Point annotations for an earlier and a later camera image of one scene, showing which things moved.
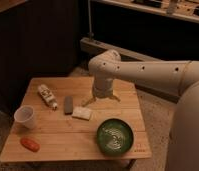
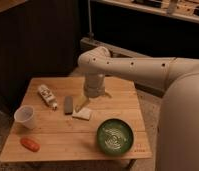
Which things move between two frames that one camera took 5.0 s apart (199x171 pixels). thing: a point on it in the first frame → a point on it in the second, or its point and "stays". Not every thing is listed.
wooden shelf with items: (190, 10) stays
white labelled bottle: (47, 95) stays
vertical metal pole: (90, 33) stays
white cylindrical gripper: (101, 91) → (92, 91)
